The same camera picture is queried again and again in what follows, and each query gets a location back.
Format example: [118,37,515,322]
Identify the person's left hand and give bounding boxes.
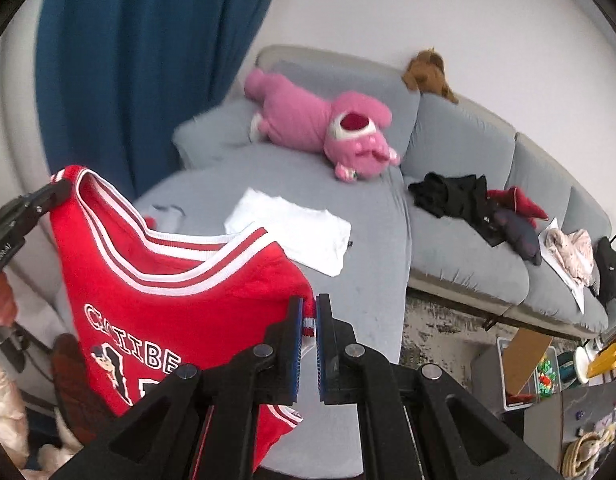
[0,271,19,328]

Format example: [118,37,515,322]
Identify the pale pink garment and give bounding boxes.
[545,227,596,286]

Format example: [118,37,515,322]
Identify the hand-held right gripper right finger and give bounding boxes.
[315,292,563,480]

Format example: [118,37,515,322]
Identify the yellow plastic toy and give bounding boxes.
[586,341,616,379]

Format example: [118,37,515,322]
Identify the white t-shirt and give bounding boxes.
[224,187,352,277]

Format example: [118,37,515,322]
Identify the red basketball jersey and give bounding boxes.
[48,164,319,468]

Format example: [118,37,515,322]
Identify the person's left forearm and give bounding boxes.
[0,352,31,468]

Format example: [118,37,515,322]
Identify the dark red garment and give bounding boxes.
[488,186,548,221]

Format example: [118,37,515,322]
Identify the grey storage bin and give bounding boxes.
[472,335,563,413]

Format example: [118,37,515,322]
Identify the dark coffee table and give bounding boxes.
[522,375,616,480]

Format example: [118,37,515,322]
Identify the brown plush toy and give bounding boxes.
[402,49,459,105]

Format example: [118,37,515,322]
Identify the blue curtain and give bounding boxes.
[35,0,289,201]

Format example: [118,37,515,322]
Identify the pink plush bear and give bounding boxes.
[244,67,403,183]

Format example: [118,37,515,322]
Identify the patterned rug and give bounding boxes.
[402,294,616,413]

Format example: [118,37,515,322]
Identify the beige rope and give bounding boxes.
[560,430,616,478]

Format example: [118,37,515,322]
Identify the brown cardboard piece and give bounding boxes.
[504,327,553,397]

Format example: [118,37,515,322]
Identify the grey sofa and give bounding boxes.
[133,45,613,480]

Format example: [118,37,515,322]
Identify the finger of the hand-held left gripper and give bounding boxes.
[0,177,74,241]

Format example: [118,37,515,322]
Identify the brown furry cloth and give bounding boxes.
[50,332,114,441]

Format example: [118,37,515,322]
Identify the black clothes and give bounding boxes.
[409,172,503,248]

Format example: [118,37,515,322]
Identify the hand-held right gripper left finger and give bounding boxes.
[50,296,309,480]

